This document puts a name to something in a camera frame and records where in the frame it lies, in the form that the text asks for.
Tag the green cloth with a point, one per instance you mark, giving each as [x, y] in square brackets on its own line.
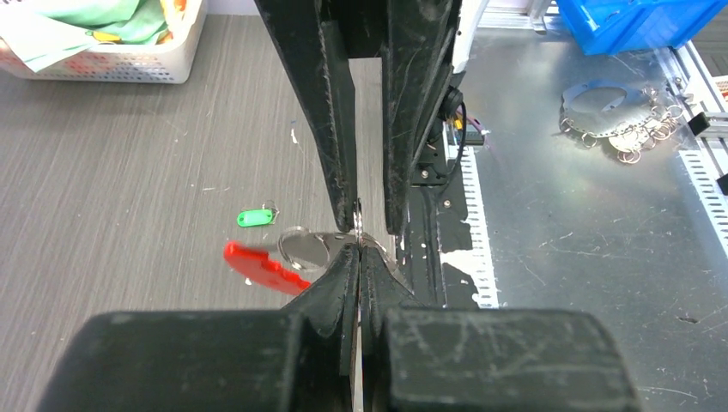
[42, 33]

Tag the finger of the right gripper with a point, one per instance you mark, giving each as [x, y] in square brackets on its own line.
[309, 42]
[416, 70]

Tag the white slotted cable duct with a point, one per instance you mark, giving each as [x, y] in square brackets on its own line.
[477, 262]

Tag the key with green tag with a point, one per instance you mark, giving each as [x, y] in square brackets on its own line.
[264, 216]

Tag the aluminium rail frame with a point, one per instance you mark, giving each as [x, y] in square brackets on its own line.
[699, 70]

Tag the red handled metal keyring holder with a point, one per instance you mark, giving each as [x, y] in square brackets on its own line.
[297, 249]

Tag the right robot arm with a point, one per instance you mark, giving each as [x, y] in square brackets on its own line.
[362, 24]

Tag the white plastic basket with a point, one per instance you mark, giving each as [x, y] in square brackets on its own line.
[167, 63]

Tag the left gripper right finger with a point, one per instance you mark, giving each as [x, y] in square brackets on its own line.
[426, 358]

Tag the blue plastic bin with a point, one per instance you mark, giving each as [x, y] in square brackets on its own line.
[608, 27]

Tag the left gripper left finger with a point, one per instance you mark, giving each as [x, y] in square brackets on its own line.
[296, 358]

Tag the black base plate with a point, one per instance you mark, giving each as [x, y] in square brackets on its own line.
[436, 225]

